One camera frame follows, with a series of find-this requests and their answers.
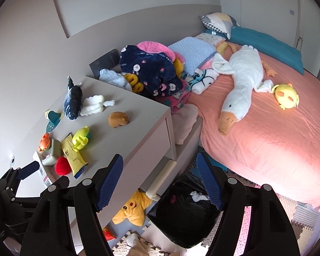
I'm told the white paper box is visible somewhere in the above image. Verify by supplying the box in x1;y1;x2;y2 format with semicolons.
33;151;56;188

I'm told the orange plastic crab toy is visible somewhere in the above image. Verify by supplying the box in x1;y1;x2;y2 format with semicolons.
38;133;51;153

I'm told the red heart plush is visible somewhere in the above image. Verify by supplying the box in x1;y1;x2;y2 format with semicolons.
55;156;72;176

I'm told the yellow snack wrapper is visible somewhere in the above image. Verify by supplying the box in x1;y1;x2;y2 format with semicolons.
61;133;88;179

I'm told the teal tape dispenser holder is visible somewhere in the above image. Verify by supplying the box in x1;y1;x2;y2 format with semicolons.
44;110;64;133

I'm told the brown capybara plush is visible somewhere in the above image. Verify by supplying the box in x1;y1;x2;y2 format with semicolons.
108;112;129;128

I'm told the dark blue fish plush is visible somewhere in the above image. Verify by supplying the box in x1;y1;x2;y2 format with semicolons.
63;76;83;120

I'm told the black trash bag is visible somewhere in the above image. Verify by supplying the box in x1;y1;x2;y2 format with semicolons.
147;172;221;249

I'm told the yellow star plush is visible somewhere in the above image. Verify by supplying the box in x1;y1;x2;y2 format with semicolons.
112;191;153;227

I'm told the pastel foam floor mat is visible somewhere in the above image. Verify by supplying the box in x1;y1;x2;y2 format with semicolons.
106;165;318;256

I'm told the pink fluffy cloth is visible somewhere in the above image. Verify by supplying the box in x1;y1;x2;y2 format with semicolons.
172;104;199;145

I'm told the pink bed sheet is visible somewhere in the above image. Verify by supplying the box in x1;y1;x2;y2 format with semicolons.
188;54;320;208

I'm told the white cartoon print cloth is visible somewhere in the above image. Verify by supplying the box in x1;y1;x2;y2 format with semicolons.
185;69;219;95

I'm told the yellow plush garment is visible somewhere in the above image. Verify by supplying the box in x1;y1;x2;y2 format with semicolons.
122;57;184;94

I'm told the pale blue baby garment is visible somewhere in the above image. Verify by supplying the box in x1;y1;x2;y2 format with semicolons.
99;69;132;92

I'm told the yellow chick plush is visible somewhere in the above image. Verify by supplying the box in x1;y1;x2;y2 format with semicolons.
271;83;300;110

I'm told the navy bunny print blanket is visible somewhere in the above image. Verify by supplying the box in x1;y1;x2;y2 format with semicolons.
119;45;183;96

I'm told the white goose plush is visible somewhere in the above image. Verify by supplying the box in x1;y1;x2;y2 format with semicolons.
211;45;277;135

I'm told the light blue knitted blanket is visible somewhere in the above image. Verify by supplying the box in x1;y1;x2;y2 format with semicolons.
168;36;217;76

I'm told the pink fleece blanket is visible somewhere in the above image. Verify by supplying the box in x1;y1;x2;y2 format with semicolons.
137;41;185;64

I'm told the teal long pillow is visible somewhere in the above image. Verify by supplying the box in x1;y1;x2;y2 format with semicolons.
203;25;305;75

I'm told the patterned checked pillow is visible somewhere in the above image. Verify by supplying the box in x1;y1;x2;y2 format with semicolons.
200;12;239;39

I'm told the black wall switch panel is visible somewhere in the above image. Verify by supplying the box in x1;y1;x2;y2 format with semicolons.
89;49;120;79

